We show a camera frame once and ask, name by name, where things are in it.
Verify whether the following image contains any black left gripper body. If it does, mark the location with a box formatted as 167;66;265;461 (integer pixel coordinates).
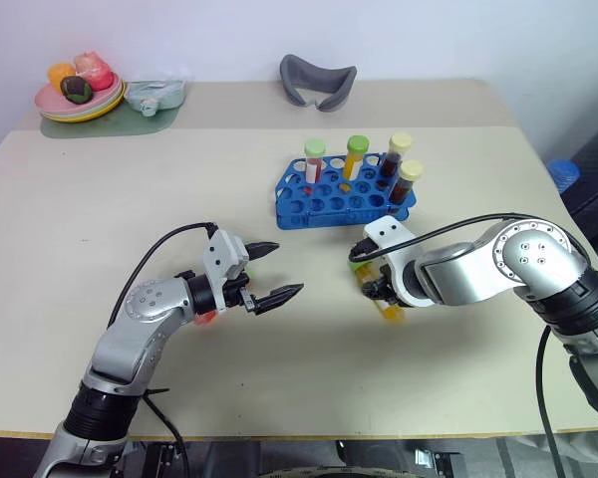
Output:
222;242;261;315

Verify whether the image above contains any grey foam face pad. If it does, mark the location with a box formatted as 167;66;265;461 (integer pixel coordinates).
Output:
279;53;358;114

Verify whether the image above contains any red liquid light-green-capped tube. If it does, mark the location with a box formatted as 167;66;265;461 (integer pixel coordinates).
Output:
303;138;328;196

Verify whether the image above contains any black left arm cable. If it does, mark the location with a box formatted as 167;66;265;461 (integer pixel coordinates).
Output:
107;222;219;478

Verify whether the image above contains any pink plate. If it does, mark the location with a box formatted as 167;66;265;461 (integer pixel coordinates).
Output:
34;78;126;114

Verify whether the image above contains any short dark liquid yellow-capped tube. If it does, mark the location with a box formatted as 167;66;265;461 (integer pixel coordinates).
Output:
388;158;426;207

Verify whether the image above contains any tall dark liquid yellow-capped tube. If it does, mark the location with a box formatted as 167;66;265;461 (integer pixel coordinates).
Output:
377;132;415;191

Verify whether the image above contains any pink wrapped toy food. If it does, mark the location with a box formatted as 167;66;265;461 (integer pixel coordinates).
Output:
73;50;109;81

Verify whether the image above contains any light green plate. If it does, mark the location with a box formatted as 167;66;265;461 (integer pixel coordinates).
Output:
38;89;127;120

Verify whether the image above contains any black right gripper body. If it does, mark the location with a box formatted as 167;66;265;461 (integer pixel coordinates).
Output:
377;256;406;306

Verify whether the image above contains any dark toy mangosteen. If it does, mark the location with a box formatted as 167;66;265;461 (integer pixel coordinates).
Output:
59;75;94;105

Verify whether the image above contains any black woven-pattern case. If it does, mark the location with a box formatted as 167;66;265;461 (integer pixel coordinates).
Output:
559;114;598;246

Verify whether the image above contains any orange liquid green-capped tube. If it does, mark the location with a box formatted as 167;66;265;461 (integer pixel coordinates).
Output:
340;134;371;194

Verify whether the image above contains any blue test tube rack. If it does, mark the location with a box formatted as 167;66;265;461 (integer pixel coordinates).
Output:
273;154;419;232

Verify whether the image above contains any green table mat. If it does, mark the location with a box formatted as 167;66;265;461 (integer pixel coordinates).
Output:
40;81;188;139

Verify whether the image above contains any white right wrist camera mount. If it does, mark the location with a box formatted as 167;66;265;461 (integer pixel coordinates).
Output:
362;215;416;256

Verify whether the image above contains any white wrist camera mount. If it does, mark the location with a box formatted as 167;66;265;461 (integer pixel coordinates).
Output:
362;215;416;256
201;229;251;314

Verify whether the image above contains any red toy fruit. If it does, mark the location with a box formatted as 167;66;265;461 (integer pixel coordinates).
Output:
83;68;116;93

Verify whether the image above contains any black metal bracket under table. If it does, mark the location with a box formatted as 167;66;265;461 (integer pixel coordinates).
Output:
142;440;191;478
412;446;465;478

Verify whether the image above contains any stack of coloured plates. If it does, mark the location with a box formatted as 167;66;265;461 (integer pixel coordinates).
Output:
40;85;130;123

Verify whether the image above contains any yellow liquid green-capped test tube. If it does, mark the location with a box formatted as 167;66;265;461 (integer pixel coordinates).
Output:
348;259;409;324

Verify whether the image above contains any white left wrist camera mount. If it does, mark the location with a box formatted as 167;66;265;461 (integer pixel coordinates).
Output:
201;229;251;314

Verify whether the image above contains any orange toy fruit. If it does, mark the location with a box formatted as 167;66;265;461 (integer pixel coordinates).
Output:
46;62;79;94

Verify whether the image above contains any blue bottle top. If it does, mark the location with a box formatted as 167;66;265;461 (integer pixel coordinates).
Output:
546;157;582;195

